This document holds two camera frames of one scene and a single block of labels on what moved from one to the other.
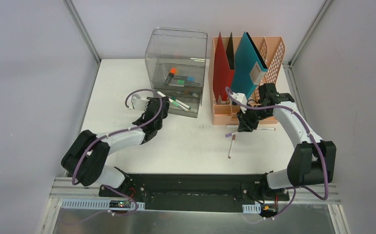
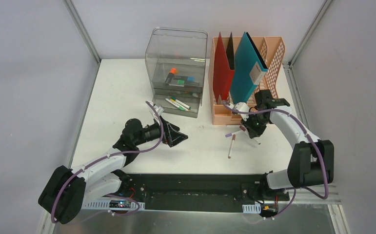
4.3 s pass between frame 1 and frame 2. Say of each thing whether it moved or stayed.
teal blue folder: stayed
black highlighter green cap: stayed
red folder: stayed
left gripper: moved
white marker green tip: moved
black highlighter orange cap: stayed
